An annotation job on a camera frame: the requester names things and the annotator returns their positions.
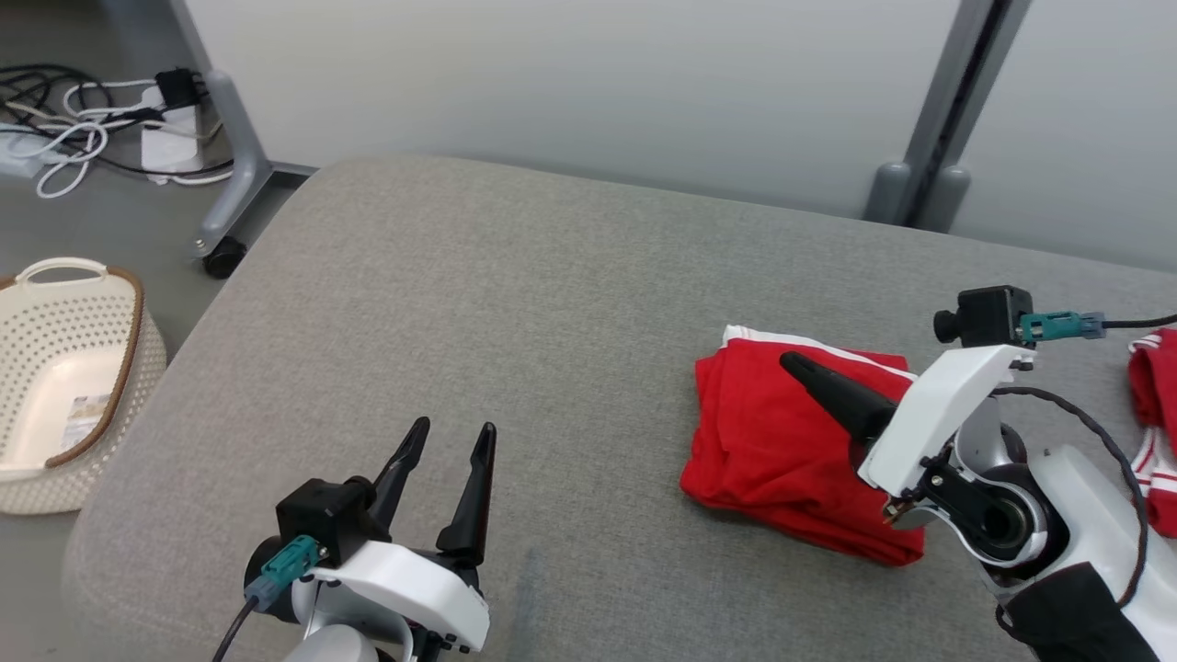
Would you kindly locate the grey metal partition post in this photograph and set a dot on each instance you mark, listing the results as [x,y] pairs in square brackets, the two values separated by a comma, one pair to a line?
[965,92]

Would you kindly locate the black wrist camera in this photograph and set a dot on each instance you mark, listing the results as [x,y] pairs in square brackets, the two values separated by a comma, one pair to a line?
[322,515]
[988,317]

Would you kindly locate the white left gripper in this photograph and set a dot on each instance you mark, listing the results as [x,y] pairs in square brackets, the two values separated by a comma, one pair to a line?
[414,575]

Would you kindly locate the red shorts white trim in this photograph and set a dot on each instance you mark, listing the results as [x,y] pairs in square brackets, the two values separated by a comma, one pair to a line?
[763,441]

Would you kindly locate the cream perforated laundry basket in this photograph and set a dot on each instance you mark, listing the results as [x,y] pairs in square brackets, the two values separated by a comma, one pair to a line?
[28,368]

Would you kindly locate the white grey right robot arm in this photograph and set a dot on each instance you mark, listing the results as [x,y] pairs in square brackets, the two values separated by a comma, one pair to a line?
[1094,496]

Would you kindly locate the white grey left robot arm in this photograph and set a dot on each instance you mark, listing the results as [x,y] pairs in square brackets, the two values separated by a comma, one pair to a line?
[345,611]

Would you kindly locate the red basketball jersey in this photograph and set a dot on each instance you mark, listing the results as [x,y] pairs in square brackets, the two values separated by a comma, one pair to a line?
[1157,423]

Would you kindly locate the grey partition leg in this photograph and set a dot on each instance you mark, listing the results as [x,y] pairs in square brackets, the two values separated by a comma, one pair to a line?
[230,119]

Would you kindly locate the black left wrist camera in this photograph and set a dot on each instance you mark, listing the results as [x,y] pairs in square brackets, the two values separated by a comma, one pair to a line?
[322,515]

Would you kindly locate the black caster wheel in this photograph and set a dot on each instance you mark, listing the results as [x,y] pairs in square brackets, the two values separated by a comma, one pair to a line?
[223,259]

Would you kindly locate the black plug adapter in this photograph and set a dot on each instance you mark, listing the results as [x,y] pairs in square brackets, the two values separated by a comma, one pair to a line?
[175,87]

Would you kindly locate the grey cylindrical post foot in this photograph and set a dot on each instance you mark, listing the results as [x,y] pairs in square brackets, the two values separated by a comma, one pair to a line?
[887,195]
[942,200]

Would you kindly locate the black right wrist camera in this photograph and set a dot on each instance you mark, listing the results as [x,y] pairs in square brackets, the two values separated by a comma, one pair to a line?
[988,317]

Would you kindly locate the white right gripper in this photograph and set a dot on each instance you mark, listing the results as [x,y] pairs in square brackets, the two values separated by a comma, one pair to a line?
[929,414]

